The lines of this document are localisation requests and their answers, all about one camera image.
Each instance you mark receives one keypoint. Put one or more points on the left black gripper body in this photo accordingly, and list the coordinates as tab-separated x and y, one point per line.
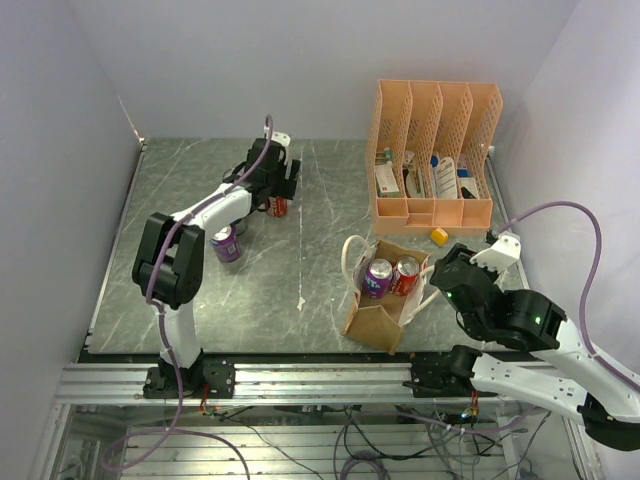
277	180

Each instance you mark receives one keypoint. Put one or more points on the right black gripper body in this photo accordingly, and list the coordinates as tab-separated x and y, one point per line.
463	253

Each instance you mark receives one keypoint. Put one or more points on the red cola can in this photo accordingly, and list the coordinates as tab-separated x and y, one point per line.
277	207
405	273

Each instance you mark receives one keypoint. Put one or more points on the purple soda can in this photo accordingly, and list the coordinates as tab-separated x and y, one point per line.
378	277
225	245

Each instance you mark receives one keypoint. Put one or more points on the brown canvas bag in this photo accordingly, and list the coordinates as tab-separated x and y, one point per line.
380	323

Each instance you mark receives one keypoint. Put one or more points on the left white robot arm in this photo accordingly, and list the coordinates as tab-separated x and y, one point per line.
169	263

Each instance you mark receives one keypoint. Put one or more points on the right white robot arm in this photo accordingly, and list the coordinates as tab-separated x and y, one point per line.
592	389

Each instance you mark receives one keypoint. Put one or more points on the small yellow block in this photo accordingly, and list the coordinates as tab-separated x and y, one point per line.
439	237

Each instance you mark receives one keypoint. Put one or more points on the red white box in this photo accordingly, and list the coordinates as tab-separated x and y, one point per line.
386	183

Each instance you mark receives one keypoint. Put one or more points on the white striped package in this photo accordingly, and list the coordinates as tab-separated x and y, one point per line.
445	176

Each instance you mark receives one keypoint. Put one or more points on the orange file organizer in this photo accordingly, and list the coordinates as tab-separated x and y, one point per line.
415	123

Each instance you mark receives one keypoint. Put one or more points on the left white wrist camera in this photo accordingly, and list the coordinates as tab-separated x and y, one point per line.
278	137

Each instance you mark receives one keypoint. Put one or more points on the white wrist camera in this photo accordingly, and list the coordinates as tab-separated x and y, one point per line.
503	253
278	137

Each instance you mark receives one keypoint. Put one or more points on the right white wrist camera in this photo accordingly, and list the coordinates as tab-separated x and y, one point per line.
503	253

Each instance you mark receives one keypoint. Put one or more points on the aluminium frame rail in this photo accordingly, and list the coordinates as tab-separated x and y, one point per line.
257	380

